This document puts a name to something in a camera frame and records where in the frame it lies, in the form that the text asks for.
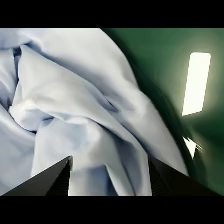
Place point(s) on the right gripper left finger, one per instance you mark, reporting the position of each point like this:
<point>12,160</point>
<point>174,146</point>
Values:
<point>50,181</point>

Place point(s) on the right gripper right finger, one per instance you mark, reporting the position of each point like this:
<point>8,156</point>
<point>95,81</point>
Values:
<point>170,181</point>

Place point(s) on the pale blue shirt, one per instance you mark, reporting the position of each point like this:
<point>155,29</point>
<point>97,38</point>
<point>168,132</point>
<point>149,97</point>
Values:
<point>83,110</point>

